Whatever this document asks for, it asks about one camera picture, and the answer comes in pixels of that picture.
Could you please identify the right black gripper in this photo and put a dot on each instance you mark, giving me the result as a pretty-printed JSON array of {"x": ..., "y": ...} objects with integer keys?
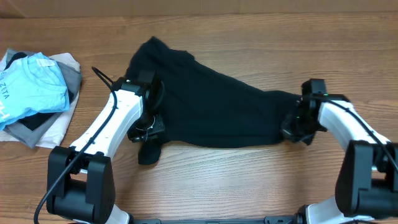
[{"x": 292, "y": 126}]

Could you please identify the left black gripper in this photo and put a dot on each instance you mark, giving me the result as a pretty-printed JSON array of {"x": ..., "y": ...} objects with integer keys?
[{"x": 135, "y": 135}]

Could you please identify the black t-shirt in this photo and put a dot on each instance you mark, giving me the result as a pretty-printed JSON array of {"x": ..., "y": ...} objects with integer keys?
[{"x": 205, "y": 108}]

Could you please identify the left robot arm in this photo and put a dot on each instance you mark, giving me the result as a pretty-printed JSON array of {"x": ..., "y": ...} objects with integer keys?
[{"x": 80, "y": 182}]

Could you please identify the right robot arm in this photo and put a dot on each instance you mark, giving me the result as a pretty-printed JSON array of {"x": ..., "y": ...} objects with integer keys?
[{"x": 366, "y": 188}]

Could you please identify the white folded t-shirt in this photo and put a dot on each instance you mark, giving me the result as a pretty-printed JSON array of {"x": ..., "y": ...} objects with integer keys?
[{"x": 57, "y": 130}]

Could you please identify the black folded shirt in pile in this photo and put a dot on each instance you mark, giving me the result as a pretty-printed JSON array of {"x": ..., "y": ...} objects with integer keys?
[{"x": 72, "y": 79}]

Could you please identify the grey folded t-shirt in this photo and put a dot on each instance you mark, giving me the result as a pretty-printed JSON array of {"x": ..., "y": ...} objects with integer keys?
[{"x": 70, "y": 79}]

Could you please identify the light blue folded t-shirt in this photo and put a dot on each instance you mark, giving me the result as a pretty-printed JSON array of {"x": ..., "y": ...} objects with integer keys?
[{"x": 30, "y": 85}]

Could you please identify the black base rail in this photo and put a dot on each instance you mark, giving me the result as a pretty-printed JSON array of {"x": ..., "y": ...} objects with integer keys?
[{"x": 284, "y": 219}]

